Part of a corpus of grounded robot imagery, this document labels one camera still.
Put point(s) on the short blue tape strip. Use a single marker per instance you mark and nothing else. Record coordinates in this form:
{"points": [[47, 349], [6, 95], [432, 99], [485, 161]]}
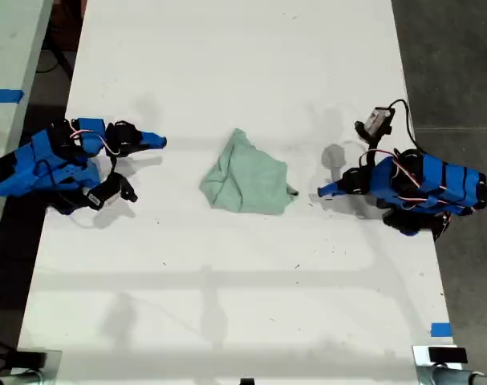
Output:
{"points": [[441, 329]]}

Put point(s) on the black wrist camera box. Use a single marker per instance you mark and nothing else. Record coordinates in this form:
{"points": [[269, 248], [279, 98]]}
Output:
{"points": [[104, 192]]}

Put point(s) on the long blue tape strip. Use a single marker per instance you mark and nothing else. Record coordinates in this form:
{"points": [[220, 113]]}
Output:
{"points": [[4, 96]]}

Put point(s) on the pale green t-shirt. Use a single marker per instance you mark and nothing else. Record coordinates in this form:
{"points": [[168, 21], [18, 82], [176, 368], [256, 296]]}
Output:
{"points": [[247, 180]]}

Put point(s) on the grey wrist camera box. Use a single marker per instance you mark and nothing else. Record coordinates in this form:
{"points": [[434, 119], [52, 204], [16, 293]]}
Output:
{"points": [[378, 120]]}

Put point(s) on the grey metal pipe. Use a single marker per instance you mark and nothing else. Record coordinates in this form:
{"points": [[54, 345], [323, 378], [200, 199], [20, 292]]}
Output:
{"points": [[455, 377], [14, 379]]}

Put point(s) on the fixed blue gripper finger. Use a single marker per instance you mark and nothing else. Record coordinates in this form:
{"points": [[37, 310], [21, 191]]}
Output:
{"points": [[334, 186], [152, 137]]}

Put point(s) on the small black edge clip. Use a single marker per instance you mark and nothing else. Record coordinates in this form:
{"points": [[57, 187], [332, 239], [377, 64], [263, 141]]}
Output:
{"points": [[247, 382]]}

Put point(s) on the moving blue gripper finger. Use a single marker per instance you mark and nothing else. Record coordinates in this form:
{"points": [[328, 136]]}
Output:
{"points": [[333, 193], [148, 146]]}

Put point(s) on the white side table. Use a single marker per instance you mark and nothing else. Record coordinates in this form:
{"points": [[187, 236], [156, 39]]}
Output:
{"points": [[6, 48]]}

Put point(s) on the small black box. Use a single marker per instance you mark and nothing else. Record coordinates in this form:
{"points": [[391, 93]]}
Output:
{"points": [[447, 355], [31, 359]]}

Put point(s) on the metal table clamp bracket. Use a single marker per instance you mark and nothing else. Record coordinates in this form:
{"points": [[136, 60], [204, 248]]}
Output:
{"points": [[420, 361], [53, 365]]}

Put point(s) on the black camera stalk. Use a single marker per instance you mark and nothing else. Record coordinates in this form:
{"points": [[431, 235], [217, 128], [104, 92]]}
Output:
{"points": [[373, 142], [114, 164]]}

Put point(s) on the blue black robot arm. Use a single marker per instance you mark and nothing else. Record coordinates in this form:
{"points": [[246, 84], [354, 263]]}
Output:
{"points": [[38, 164], [447, 180]]}

